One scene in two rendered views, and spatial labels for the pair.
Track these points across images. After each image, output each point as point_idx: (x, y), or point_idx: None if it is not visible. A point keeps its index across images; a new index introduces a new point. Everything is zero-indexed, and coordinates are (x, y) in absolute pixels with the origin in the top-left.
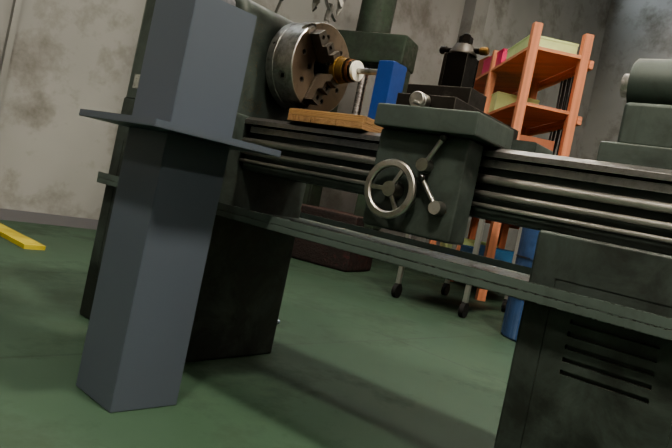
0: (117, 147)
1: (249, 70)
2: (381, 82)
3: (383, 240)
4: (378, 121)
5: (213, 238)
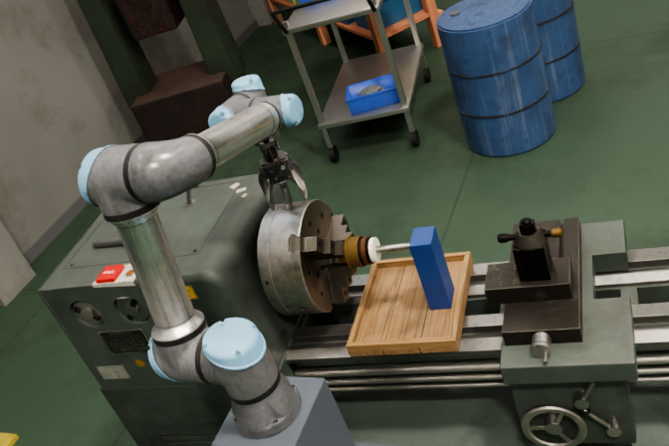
0: (134, 431)
1: (261, 324)
2: (425, 266)
3: None
4: (510, 382)
5: None
